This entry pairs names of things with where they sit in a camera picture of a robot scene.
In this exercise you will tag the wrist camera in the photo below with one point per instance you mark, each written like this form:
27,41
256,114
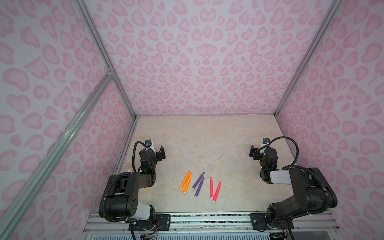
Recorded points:
149,145
265,142

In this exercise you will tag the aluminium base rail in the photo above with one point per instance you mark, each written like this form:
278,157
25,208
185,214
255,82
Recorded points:
241,226

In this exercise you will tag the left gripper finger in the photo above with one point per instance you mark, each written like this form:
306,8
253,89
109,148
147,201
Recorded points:
158,157
162,152

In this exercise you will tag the purple pen lower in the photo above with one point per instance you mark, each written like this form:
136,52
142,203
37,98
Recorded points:
199,187

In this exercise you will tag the pink pen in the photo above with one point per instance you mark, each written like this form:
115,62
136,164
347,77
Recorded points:
217,192
211,188

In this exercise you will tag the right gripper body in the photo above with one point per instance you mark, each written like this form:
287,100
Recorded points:
264,153

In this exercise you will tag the purple pen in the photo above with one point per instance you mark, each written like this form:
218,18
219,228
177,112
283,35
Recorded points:
199,187
198,181

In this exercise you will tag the pink pen left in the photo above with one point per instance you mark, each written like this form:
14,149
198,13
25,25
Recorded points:
211,188

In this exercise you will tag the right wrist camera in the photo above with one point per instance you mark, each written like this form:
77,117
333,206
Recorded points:
265,142

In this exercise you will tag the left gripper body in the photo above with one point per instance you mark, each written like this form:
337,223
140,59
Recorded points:
151,154

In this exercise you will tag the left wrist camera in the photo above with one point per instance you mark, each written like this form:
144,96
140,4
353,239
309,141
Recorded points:
149,145

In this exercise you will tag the purple pen upper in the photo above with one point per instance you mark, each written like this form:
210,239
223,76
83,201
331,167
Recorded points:
198,181

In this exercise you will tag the diagonal aluminium frame bar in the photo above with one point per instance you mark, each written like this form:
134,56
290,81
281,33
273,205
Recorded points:
21,204

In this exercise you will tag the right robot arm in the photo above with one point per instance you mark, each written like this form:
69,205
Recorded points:
311,192

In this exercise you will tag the pink pen right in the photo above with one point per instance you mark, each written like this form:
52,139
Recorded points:
217,192

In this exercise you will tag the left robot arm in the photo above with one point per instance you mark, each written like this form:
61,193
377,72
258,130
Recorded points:
120,200

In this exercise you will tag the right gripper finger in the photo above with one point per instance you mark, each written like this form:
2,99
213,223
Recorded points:
252,151
257,155

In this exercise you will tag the orange pen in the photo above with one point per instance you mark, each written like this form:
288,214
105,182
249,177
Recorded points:
185,181

